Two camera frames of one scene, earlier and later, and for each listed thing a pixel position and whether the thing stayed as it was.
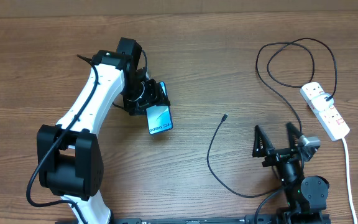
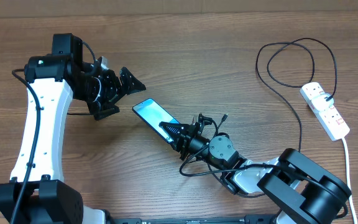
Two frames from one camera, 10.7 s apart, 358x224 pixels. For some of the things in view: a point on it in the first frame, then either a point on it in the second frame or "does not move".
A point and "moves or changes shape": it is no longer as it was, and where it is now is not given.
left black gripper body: (141, 95) -> (104, 91)
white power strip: (330, 120) does not move
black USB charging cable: (225, 115) -> (286, 43)
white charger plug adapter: (319, 101) does not move
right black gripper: (261, 150) -> (178, 142)
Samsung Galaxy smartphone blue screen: (160, 117) moves or changes shape
